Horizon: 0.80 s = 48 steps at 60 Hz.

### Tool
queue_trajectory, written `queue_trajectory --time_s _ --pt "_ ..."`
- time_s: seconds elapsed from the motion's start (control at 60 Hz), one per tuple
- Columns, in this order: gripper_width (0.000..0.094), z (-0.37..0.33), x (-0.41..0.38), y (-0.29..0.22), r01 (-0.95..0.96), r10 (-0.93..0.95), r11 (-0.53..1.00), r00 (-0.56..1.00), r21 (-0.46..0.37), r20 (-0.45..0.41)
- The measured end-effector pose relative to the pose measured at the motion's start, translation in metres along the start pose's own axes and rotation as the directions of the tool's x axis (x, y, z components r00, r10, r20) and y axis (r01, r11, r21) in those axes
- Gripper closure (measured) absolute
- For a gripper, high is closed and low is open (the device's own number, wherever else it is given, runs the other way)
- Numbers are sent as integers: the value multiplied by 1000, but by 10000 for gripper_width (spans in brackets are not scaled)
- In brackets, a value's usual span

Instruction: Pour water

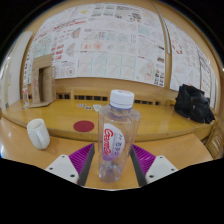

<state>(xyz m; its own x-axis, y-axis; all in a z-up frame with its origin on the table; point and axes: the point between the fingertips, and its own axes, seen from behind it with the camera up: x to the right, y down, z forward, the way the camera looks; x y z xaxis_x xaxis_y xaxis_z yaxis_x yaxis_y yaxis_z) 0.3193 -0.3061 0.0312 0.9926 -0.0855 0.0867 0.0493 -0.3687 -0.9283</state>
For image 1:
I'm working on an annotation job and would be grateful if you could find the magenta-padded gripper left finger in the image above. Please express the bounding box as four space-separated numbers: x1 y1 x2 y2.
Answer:
44 142 96 187

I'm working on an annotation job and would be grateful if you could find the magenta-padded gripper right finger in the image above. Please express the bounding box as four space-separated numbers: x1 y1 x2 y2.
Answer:
129 143 180 187

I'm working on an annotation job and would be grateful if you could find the clear plastic water bottle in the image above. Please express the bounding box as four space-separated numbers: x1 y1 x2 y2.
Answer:
97 89 142 184

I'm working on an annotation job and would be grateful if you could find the white ceramic mug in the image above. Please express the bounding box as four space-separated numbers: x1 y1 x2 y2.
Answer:
26 118 51 150

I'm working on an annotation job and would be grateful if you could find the flat round red coaster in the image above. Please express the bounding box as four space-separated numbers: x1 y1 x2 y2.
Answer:
73 119 96 133

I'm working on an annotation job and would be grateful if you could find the wooden chair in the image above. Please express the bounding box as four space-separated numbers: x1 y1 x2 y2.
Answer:
204 119 224 159

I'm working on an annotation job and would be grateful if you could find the black bag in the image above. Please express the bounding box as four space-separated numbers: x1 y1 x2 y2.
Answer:
173 83 216 125

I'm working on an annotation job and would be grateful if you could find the small clear plastic bottle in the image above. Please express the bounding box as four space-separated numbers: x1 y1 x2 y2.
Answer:
21 83 30 108

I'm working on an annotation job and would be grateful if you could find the brown cardboard arch model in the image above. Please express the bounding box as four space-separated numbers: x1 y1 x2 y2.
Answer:
28 54 57 109

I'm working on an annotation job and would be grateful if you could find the large paper poster display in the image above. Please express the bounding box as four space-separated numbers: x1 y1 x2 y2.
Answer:
23 2 167 88
163 18 219 109

